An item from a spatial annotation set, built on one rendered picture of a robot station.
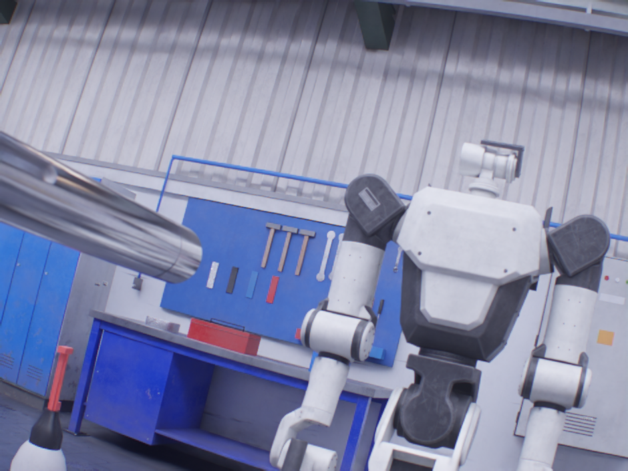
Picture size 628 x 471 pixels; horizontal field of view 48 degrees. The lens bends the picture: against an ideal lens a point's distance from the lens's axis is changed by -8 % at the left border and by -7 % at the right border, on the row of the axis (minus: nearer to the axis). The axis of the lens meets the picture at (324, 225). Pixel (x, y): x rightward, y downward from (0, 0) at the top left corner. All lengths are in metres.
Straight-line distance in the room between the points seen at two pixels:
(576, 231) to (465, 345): 0.30
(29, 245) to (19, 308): 0.49
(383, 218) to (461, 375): 0.34
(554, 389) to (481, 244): 0.30
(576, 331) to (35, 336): 4.76
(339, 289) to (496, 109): 4.03
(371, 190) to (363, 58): 4.28
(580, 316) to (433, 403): 0.32
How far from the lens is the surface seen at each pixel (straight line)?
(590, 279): 1.46
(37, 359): 5.72
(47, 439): 2.65
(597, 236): 1.46
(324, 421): 1.48
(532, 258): 1.42
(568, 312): 1.45
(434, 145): 5.39
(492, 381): 4.99
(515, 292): 1.43
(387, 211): 1.49
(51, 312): 5.67
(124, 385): 5.01
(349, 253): 1.51
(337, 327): 1.47
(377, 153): 5.46
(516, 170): 1.51
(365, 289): 1.50
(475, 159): 1.50
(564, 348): 1.44
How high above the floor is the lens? 1.02
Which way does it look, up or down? 9 degrees up
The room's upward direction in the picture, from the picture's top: 14 degrees clockwise
